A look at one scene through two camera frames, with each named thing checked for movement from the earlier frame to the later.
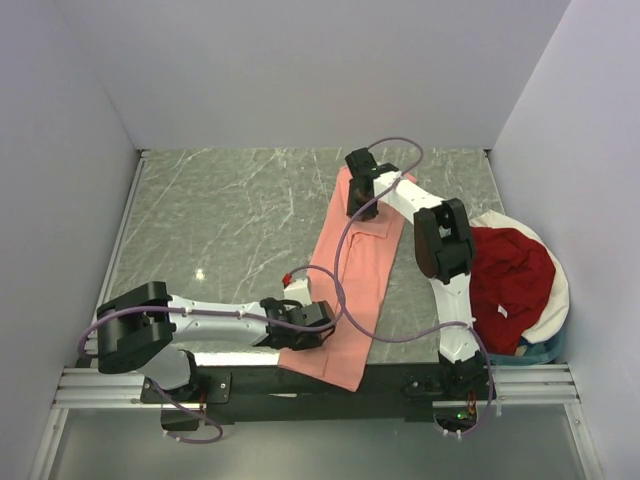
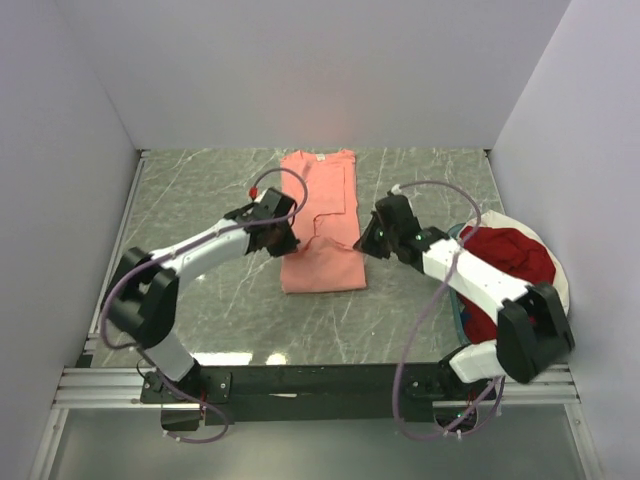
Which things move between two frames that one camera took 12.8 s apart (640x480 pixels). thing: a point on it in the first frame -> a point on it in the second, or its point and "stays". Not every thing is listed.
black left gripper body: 306,343 -> 283,241
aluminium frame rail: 507,385 stays
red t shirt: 512,277 stays
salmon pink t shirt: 352,267 -> 325,258
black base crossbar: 384,392 stays
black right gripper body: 354,202 -> 378,240
